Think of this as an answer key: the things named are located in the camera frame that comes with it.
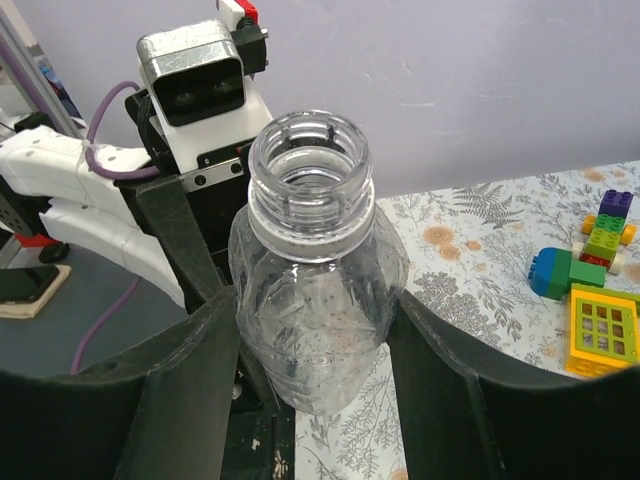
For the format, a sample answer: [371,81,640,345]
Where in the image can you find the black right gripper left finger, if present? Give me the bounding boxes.
[1,289,239,479]

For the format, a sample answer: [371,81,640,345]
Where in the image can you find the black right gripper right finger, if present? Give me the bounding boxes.
[387,292,639,479]

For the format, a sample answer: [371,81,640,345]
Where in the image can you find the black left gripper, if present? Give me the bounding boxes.
[123,89,260,310]

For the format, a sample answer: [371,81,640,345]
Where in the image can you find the clear plastic bottle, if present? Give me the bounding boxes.
[228,110,409,416]

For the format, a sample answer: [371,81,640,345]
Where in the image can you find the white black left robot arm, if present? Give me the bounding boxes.
[1,84,271,310]

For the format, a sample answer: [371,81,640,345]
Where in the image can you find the yellow window toy block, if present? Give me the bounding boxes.
[565,284,639,378]

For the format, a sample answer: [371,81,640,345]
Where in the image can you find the black smartphone on pad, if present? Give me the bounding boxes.
[0,265,60,304]

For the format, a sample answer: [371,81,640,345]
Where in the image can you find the green blue toy blocks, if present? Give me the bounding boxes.
[527,247,607,300]

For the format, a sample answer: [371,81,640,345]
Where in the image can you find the toy block car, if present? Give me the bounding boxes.
[572,189,637,275]

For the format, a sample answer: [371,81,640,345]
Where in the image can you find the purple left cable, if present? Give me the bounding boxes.
[68,82,161,376]

